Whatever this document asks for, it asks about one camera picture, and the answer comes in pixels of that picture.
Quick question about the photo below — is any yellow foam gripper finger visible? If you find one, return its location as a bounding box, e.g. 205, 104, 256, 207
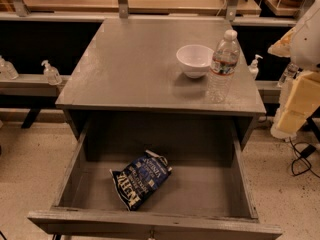
277, 111, 306, 134
285, 71, 320, 116

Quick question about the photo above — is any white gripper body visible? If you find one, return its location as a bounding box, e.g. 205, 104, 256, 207
267, 28, 295, 58

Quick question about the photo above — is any blue chip bag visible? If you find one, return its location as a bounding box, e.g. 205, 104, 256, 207
110, 150, 172, 211

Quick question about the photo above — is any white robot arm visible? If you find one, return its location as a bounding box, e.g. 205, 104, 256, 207
268, 0, 320, 139

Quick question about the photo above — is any open grey drawer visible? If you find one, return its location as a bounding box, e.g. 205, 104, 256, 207
28, 116, 282, 240

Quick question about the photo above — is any small water bottle right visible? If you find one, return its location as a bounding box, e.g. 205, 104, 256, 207
277, 62, 299, 87

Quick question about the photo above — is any sanitizer pump bottle right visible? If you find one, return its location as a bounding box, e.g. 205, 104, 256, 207
248, 54, 262, 79

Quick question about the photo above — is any sanitizer pump bottle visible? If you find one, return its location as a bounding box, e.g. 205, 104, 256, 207
248, 54, 262, 79
41, 60, 62, 85

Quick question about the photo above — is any clear plastic water bottle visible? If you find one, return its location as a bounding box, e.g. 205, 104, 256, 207
207, 29, 240, 103

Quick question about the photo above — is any white bowl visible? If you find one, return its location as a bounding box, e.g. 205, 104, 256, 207
176, 44, 213, 79

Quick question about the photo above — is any grey wooden cabinet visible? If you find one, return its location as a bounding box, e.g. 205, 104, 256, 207
56, 16, 265, 145

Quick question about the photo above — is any wooden back table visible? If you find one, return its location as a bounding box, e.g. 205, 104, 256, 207
24, 0, 226, 15

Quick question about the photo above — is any sanitizer pump bottle left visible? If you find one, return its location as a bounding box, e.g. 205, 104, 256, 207
41, 60, 62, 85

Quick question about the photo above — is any clear bottle far left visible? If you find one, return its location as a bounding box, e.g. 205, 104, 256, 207
0, 55, 19, 80

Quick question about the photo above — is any grey shelf rail right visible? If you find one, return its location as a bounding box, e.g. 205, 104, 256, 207
256, 80, 281, 104

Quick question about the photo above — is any grey shelf rail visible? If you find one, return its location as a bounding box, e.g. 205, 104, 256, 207
0, 74, 69, 97
256, 80, 281, 104

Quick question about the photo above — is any black cable on floor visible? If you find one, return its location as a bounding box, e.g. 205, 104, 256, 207
289, 137, 320, 179

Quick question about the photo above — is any grey shelf rail left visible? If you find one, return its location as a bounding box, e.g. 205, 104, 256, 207
0, 74, 69, 97

